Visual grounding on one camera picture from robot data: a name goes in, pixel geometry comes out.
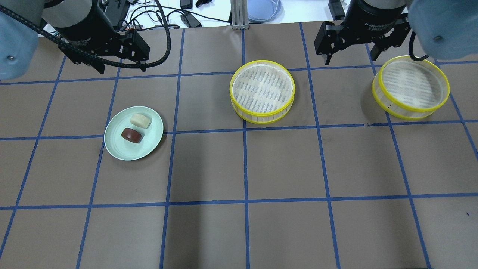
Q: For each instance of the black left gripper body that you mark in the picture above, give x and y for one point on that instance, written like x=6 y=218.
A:
x=86 y=27

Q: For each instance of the brown steamed bun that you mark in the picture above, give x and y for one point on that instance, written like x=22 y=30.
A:
x=131 y=135

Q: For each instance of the yellow rimmed bamboo steamer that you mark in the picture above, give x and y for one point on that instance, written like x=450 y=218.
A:
x=262 y=92

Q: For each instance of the aluminium frame post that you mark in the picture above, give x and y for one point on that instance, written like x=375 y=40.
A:
x=239 y=14

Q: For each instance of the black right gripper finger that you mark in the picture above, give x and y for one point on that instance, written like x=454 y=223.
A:
x=396 y=38
x=328 y=41

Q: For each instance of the light blue plate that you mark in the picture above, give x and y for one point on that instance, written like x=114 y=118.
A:
x=262 y=11

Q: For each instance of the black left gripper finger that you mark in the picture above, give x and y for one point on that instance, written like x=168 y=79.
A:
x=79 y=58
x=133 y=47

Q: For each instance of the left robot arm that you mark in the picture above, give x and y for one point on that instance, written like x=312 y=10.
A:
x=19 y=42

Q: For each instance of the white steamed bun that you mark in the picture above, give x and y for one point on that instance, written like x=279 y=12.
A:
x=140 y=120

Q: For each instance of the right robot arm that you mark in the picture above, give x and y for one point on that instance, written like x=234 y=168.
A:
x=441 y=29

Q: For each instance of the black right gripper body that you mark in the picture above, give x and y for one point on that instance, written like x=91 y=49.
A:
x=366 y=18

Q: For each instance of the light green plate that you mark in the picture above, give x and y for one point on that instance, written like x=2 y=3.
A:
x=125 y=150

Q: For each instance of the black power adapter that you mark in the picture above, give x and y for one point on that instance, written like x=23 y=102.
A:
x=190 y=21

